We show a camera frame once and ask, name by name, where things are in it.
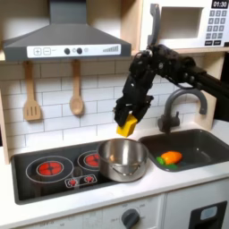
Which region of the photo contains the wooden slotted spatula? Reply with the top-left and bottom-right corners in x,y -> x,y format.
22,61 -> 43,122

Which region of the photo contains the steel toy pot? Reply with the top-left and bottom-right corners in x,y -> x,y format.
97,137 -> 149,183

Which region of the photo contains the yellow toy block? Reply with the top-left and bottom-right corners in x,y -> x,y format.
115,114 -> 139,139

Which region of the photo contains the white toy microwave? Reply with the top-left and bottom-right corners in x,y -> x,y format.
139,0 -> 229,52

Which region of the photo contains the black toy stove top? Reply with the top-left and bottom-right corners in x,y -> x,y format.
11,140 -> 142,206

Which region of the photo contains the grey microwave door handle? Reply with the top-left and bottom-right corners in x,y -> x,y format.
147,3 -> 162,47

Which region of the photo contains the grey range hood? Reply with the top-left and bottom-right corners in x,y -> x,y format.
2,0 -> 132,63

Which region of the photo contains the dark grey toy sink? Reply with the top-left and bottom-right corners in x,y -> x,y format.
137,128 -> 229,173

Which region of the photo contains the dark grey toy tap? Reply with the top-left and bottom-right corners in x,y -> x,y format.
157,88 -> 209,134

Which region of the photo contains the orange toy carrot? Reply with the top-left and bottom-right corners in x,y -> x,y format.
156,150 -> 183,171

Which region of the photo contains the wooden spoon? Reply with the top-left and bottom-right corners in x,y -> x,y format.
69,59 -> 86,116

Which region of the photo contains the grey oven knob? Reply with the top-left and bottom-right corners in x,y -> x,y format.
121,208 -> 141,229

